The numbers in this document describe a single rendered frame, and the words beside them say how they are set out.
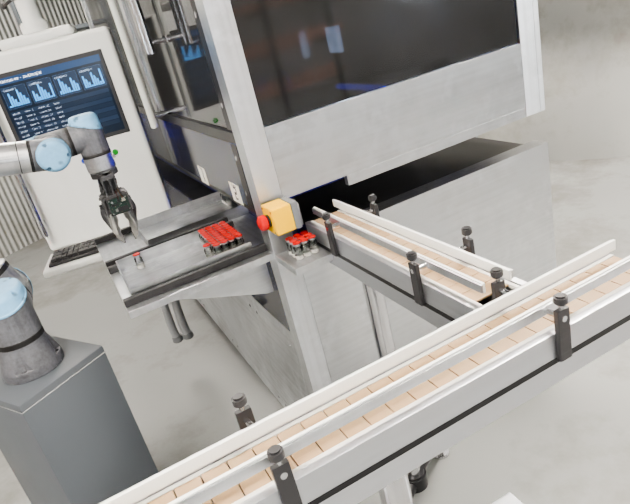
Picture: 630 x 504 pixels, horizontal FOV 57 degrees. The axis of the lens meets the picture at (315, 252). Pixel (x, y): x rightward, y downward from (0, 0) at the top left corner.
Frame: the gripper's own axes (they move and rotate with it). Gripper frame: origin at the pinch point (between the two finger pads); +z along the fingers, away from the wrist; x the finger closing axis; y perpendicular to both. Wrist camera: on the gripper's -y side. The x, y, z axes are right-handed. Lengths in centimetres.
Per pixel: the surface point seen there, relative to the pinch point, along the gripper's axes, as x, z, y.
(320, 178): 50, -5, 29
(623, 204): 265, 100, -49
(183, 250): 13.3, 10.3, -0.2
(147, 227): 9.4, 10.4, -36.4
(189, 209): 25.6, 9.8, -37.4
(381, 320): 48, 30, 51
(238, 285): 21.8, 19.4, 18.7
